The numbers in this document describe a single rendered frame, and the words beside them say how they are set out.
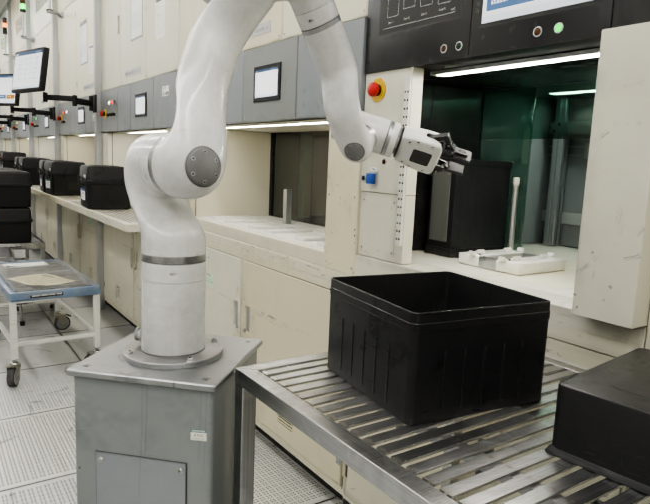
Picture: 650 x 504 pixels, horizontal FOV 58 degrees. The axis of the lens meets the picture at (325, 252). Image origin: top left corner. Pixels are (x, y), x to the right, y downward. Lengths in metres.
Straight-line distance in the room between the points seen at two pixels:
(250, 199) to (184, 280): 2.00
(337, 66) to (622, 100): 0.57
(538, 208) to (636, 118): 1.26
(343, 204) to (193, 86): 0.84
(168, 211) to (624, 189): 0.83
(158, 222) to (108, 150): 3.26
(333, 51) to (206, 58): 0.32
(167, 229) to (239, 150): 1.97
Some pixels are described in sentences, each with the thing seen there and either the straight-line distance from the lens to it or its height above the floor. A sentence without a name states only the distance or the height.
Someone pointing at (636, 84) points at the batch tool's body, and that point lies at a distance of 1.19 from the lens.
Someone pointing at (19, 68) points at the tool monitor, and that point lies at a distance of 4.50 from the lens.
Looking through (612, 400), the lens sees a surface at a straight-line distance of 0.85.
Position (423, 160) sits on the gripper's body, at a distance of 1.44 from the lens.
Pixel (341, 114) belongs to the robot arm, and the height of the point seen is 1.25.
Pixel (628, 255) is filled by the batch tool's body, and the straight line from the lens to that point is 1.18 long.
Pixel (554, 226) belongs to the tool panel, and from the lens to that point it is 2.34.
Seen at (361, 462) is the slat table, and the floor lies 0.75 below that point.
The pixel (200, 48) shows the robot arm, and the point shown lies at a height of 1.34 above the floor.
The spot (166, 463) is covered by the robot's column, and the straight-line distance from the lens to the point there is 1.14.
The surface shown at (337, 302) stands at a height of 0.89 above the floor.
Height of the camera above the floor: 1.14
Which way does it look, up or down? 9 degrees down
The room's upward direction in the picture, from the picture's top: 2 degrees clockwise
